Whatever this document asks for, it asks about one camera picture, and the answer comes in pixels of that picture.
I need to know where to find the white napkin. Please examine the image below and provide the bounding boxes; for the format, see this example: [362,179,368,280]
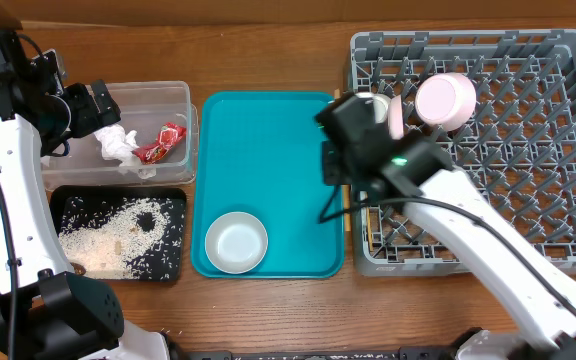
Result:
[93,124,156,180]

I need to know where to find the grey dishwasher rack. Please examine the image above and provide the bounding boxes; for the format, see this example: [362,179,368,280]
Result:
[347,29,576,275]

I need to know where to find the black plastic tray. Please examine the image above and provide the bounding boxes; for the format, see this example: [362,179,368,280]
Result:
[47,185,189,282]

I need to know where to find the small pink bowl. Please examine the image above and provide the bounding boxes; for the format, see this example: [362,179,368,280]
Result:
[415,73,477,131]

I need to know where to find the grey bowl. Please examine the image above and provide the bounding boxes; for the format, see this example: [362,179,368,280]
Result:
[204,212,269,275]

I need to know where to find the large white plate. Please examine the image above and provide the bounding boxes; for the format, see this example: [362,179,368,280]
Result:
[388,96,404,140]

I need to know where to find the teal serving tray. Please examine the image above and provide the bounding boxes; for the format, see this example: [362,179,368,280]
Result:
[190,91,345,279]

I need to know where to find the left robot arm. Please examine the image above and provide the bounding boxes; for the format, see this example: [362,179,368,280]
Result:
[0,29,183,359]

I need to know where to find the cream ceramic cup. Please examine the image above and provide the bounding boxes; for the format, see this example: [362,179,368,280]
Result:
[356,92,391,123]

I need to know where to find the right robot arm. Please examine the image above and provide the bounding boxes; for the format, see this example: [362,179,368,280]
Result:
[315,93,576,359]

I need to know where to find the rice and food scraps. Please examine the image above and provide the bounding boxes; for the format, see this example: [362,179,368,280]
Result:
[57,196,185,281]

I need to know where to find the red foil snack wrapper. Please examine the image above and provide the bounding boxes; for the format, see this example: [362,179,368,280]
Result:
[132,122,187,165]

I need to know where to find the clear plastic storage bin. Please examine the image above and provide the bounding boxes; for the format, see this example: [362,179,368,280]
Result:
[42,81,199,191]

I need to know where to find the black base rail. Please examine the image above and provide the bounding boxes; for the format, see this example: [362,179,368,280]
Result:
[171,344,457,360]

